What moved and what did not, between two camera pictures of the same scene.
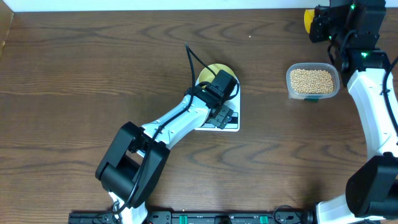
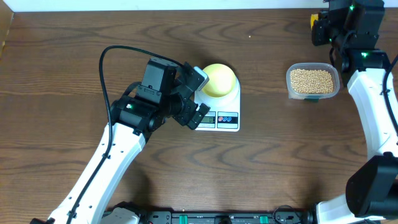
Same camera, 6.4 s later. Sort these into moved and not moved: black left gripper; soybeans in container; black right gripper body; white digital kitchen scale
Moved: black left gripper
Not moved: black right gripper body; soybeans in container; white digital kitchen scale
